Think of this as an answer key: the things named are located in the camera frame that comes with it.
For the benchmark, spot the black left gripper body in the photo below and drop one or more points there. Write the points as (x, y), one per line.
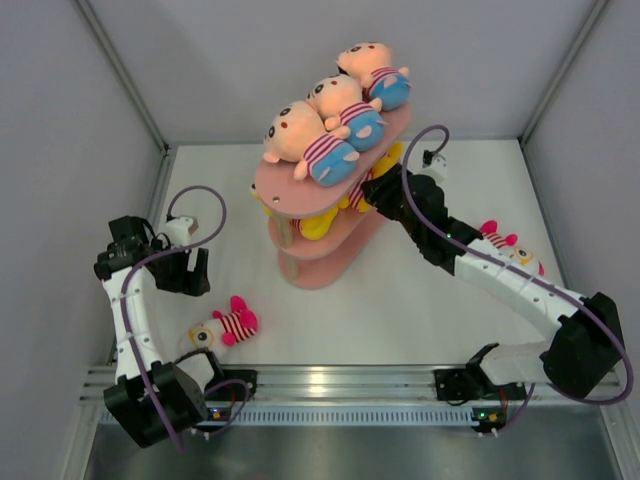
(171, 274)

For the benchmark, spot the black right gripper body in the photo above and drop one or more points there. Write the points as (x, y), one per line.
(391, 204)

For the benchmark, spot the yellow cat plush striped shirt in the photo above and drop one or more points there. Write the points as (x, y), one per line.
(355, 200)

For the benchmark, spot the yellow plush toy striped shirt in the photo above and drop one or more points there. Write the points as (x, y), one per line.
(387, 161)

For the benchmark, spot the yellow plush toy big eyes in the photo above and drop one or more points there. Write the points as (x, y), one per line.
(314, 228)

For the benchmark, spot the pink white panda plush glasses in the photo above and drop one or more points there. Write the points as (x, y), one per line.
(224, 331)

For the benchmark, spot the boy plush blue pants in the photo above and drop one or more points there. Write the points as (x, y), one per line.
(339, 101)

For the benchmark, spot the boy plush black hair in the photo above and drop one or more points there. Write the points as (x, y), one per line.
(297, 135)

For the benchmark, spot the pink white panda plush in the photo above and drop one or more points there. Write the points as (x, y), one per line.
(510, 246)

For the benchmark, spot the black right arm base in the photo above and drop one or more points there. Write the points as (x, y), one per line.
(457, 386)

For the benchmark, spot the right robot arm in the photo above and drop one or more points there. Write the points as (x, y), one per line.
(581, 336)

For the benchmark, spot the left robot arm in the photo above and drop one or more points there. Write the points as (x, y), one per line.
(154, 396)

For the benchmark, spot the pink wooden three-tier shelf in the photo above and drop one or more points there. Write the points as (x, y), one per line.
(314, 264)

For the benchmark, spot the boy plush on shelf top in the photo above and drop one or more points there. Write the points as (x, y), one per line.
(371, 64)

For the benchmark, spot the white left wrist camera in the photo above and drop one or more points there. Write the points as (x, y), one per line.
(180, 230)

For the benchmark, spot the slotted cable duct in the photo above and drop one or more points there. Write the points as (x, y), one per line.
(262, 415)

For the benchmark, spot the aluminium frame rail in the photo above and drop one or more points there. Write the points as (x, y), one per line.
(346, 384)

